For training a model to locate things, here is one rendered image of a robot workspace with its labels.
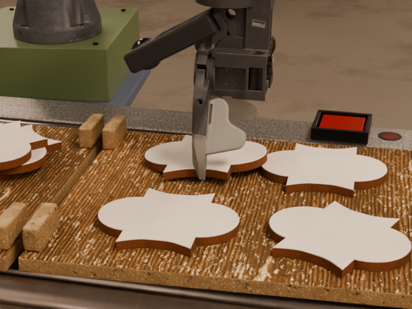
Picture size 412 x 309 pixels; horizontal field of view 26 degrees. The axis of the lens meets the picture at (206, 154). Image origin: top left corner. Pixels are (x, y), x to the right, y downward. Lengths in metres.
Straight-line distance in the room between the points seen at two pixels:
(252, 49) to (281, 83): 3.41
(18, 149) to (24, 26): 0.51
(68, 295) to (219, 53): 0.32
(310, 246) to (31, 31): 0.78
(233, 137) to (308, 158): 0.11
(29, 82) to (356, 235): 0.78
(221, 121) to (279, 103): 3.14
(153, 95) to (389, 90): 1.13
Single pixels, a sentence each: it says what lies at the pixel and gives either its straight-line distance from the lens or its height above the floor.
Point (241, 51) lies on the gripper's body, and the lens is 0.99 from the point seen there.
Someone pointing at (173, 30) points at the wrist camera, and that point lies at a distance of 1.00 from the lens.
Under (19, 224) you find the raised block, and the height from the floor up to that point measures 0.95.
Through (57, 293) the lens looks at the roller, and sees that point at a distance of 0.85.
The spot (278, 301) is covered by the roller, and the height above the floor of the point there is 0.91.
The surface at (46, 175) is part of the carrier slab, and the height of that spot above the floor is 0.94.
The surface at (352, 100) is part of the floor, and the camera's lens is 4.21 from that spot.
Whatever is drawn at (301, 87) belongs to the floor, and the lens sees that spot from 4.35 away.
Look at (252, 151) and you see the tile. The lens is 1.05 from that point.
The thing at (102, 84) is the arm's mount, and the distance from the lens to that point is 1.48.
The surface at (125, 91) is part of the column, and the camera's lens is 1.54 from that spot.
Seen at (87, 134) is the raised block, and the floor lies 0.96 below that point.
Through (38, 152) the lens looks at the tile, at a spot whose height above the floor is 0.96.
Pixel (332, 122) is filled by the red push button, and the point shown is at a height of 0.93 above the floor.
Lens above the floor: 1.36
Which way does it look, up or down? 23 degrees down
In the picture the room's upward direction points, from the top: straight up
